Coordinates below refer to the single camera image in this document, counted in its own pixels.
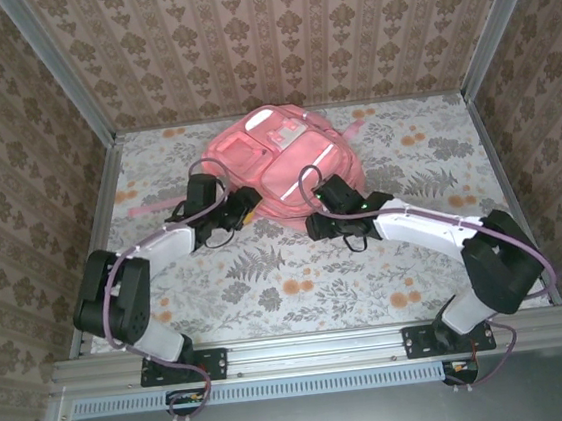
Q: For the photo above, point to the floral table cover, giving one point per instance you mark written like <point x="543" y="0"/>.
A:
<point x="319" y="287"/>

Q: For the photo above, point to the wide aluminium frame rail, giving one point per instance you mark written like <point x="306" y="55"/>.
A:
<point x="316" y="350"/>

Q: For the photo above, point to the aluminium frame post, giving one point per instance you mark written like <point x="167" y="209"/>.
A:
<point x="62" y="77"/>
<point x="497" y="22"/>

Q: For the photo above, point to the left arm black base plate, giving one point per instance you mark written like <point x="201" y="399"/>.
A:
<point x="211" y="363"/>

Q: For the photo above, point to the aluminium table edge rail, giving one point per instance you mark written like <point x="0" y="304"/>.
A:
<point x="500" y="172"/>
<point x="101" y="214"/>

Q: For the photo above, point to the pink backpack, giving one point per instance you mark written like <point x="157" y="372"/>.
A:
<point x="302" y="168"/>

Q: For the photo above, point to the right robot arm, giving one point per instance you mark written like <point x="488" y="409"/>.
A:
<point x="423" y="223"/>

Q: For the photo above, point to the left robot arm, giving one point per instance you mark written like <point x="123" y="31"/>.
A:
<point x="164" y="243"/>

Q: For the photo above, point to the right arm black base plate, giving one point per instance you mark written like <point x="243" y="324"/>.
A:
<point x="418" y="342"/>

